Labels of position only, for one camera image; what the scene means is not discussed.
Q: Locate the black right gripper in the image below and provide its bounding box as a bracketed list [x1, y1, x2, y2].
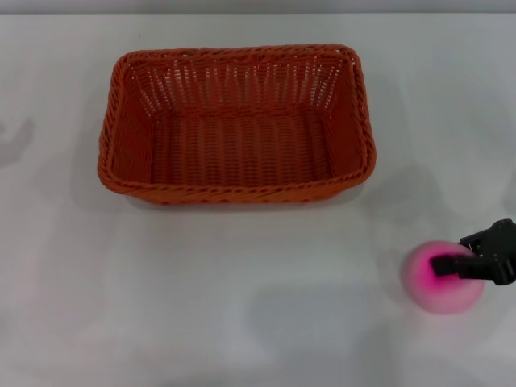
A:
[430, 218, 516, 286]

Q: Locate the pink peach toy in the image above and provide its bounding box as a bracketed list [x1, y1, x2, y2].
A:
[401, 240, 485, 315]

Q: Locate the orange woven plastic basket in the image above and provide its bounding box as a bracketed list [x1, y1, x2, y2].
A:
[95, 43, 378, 207]

